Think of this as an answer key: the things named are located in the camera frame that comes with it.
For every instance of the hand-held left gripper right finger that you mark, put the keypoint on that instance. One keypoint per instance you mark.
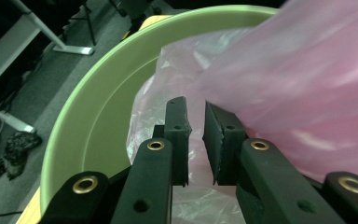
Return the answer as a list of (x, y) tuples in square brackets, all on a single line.
[(222, 146)]

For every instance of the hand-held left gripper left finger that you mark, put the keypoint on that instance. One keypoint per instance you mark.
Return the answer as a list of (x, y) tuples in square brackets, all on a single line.
[(175, 140)]

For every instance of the pink plastic bag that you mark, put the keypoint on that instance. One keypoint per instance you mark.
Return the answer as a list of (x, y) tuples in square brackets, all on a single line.
[(276, 93)]

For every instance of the green ribbed bin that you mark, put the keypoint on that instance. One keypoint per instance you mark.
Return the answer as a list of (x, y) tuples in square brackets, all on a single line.
[(105, 124)]

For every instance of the white desk frame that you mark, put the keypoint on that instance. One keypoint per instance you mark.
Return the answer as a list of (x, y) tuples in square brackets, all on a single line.
[(74, 49)]

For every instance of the dark patterned cloth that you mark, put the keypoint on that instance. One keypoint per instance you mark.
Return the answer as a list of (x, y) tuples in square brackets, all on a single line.
[(21, 146)]

